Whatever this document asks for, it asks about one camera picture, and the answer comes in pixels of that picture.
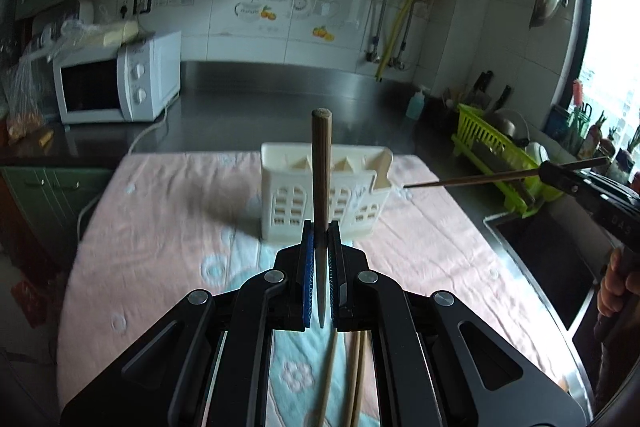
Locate pink and blue towel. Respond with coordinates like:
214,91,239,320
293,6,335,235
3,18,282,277
56,151,571,427

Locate white microwave oven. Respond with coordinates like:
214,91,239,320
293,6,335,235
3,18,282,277
52,30,182,125

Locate clear plastic bag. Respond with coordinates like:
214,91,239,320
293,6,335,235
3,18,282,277
40,18,156,58

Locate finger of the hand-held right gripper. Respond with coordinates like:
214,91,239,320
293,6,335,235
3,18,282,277
539,160,592,196

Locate black handled knife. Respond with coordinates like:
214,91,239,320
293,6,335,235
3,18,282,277
492,84,513,112
470,71,495,105

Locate steel sink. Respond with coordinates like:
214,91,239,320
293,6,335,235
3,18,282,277
482,194,616,343

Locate metal water hose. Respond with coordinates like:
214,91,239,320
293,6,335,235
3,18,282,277
366,0,390,62
395,0,431,70

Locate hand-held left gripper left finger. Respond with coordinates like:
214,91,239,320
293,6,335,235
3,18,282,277
60,219,317,427

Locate wooden chopstick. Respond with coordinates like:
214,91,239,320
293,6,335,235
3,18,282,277
311,107,334,329
352,332,369,427
342,332,361,427
316,329,338,427
401,157,615,188

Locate green dish rack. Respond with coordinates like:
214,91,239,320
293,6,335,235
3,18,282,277
451,103,563,215

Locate person's right hand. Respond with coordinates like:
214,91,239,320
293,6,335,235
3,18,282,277
595,247,640,333

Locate plastic bag of orange food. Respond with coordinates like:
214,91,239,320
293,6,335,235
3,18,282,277
0,57,48,142

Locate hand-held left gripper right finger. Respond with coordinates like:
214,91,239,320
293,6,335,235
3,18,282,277
326,221,586,427

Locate green lower cabinet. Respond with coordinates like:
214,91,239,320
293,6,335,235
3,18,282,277
0,167,113,258

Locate cream plastic utensil holder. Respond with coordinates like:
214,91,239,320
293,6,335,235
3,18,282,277
260,142,394,244

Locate steel bowl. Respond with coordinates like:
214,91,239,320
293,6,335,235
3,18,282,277
487,109,531,142

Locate blue soap bottle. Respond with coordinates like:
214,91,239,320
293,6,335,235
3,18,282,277
405,85,431,120

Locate yellow gas hose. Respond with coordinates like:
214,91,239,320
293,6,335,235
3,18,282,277
375,0,420,82

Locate white power cable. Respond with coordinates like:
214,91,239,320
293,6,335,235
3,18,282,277
76,99,171,240

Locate person's right forearm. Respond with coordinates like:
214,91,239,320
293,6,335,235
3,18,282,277
592,332,640,413

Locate orange fruit wall sticker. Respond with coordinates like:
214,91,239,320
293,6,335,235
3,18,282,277
234,0,336,42

